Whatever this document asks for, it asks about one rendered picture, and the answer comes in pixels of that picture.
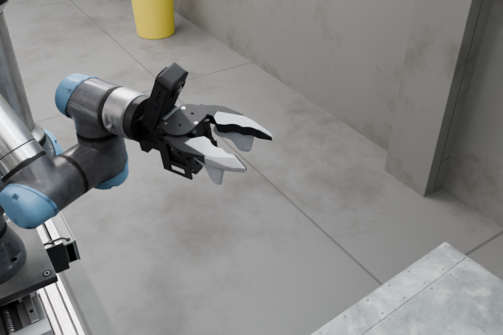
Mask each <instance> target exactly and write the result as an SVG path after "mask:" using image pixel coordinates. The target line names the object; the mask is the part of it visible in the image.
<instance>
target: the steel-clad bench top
mask: <svg viewBox="0 0 503 335"><path fill-rule="evenodd" d="M311 335H503V280H501V279H499V278H498V277H497V276H495V275H494V274H492V273H490V272H489V271H488V270H486V269H485V268H483V267H482V266H480V265H479V264H477V263H476V262H474V261H473V260H471V259H470V258H468V257H467V256H466V255H464V254H463V253H461V252H459V251H458V250H457V249H455V248H453V247H452V246H450V245H449V244H448V243H447V242H444V243H443V244H441V245H440V246H438V247H437V248H435V249H434V250H433V251H431V252H429V253H428V254H427V255H425V256H424V257H422V258H421V259H420V260H418V261H417V262H415V263H414V264H412V265H411V266H410V267H408V268H406V269H405V270H403V271H402V272H401V273H399V274H398V275H396V276H395V277H393V278H392V279H390V280H389V281H388V282H386V283H384V284H383V285H382V286H381V287H379V288H378V289H376V290H374V291H373V292H372V293H371V294H369V295H367V296H366V297H364V298H363V299H362V300H360V301H359V302H357V303H356V304H354V305H353V306H351V307H350V308H349V309H347V310H345V311H344V312H342V314H340V315H339V316H337V317H335V318H334V319H333V320H331V321H330V322H328V323H327V324H325V325H324V326H322V327H321V328H320V329H318V330H317V331H315V332H313V334H311Z"/></svg>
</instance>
